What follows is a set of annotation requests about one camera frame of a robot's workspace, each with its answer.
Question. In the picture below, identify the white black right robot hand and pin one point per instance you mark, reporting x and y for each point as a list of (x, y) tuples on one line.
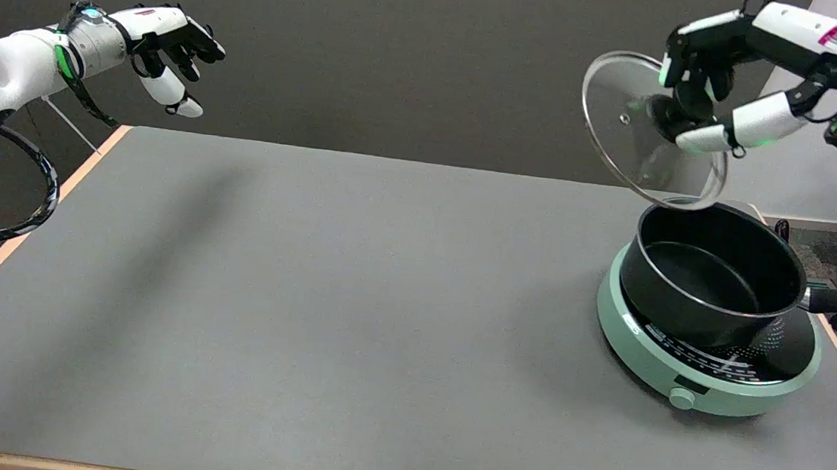
[(792, 29)]

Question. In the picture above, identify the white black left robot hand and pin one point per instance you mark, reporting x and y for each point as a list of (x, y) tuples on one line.
[(160, 23)]

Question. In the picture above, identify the glass pot lid black knob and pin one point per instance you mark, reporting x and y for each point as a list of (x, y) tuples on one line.
[(613, 93)]

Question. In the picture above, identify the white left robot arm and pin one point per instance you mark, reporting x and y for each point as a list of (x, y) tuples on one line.
[(16, 67)]

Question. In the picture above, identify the small black floor object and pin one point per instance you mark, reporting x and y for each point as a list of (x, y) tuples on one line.
[(782, 230)]

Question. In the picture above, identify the green round induction cooker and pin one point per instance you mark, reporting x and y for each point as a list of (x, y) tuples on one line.
[(650, 361)]

